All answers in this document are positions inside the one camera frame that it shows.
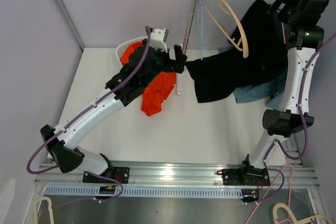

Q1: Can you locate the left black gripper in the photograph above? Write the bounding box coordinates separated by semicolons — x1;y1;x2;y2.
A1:
142;45;186;88

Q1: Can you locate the black t shirt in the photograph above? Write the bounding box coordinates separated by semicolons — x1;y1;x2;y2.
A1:
185;0;287;103

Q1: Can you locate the orange t shirt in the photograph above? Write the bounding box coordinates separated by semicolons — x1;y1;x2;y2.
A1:
119;40;176;117

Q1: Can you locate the beige wooden hanger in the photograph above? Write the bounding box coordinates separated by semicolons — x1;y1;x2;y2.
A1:
198;0;249;59

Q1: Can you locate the light blue wire hanger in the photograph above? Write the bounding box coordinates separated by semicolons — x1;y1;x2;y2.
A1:
199;0;205;60

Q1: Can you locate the pink wire hanger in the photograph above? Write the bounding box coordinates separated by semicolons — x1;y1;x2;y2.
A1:
281;23;286;44

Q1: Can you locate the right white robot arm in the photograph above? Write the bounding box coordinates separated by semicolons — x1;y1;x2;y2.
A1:
239;0;329;185

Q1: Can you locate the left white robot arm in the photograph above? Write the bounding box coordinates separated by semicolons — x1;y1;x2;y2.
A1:
40;45;187;183

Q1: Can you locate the grey blue t shirt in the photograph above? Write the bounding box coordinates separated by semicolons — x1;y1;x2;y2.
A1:
209;47;288;109

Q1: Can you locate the pink hanger on floor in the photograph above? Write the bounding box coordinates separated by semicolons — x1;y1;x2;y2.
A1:
245;163;295;224

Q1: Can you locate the beige hanger floor left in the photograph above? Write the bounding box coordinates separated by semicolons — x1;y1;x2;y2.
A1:
33;196;55;224

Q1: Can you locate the beige hanger on floor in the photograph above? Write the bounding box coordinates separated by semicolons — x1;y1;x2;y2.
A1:
272;203;334;224

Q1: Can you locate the white plastic basket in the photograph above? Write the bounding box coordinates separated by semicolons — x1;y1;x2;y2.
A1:
115;37;146;65

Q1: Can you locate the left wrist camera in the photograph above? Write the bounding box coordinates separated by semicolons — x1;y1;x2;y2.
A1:
150;28;169;52

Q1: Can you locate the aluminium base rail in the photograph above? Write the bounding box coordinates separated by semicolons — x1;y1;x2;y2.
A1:
34;140;321;190

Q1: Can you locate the left black mount plate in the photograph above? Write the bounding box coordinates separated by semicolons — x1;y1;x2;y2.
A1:
82;166;130;184

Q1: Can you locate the black mount plate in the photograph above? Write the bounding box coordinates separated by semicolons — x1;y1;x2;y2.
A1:
82;166;130;184
216;168;271;186

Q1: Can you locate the right black mount plate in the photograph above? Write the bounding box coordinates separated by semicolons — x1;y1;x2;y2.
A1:
216;168;271;186

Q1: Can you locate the white slotted cable duct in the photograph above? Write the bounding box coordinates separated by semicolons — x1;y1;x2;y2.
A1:
44;185;243;199

